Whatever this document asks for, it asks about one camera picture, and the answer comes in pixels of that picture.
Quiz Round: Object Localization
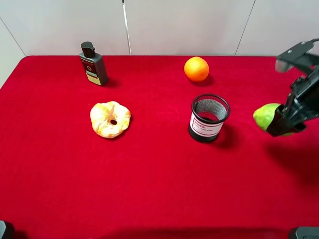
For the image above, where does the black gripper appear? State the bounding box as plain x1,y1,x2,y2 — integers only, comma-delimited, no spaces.
266,38,319,137

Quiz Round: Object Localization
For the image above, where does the green lime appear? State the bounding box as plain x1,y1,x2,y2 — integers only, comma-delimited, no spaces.
253,103,293,136

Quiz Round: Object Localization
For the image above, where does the black object bottom right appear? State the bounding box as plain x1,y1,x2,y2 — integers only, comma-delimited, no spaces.
289,227,319,239

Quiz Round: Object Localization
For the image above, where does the black object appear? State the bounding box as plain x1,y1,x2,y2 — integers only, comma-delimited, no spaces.
0,221,15,239
289,227,319,239

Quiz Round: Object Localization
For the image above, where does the black object bottom left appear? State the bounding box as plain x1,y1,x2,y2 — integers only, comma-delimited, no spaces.
0,221,15,239

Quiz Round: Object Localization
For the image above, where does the black mesh pen holder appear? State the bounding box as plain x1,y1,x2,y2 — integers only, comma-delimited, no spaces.
188,94,230,143

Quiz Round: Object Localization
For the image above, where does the orange fruit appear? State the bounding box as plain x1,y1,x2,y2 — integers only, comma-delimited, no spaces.
184,56,209,82

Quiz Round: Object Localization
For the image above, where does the dark grey lotion bottle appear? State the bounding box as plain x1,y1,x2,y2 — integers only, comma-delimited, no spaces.
79,41,108,86

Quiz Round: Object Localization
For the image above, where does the red tablecloth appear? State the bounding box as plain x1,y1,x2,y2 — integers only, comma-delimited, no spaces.
0,56,319,239

